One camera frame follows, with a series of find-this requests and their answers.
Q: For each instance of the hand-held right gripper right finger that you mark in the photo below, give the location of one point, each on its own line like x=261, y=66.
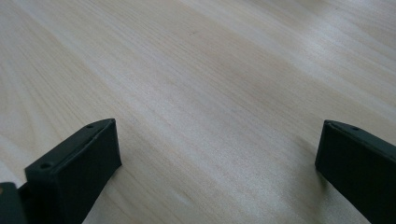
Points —
x=358, y=168

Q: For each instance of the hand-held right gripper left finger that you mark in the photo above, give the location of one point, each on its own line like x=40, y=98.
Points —
x=77, y=174

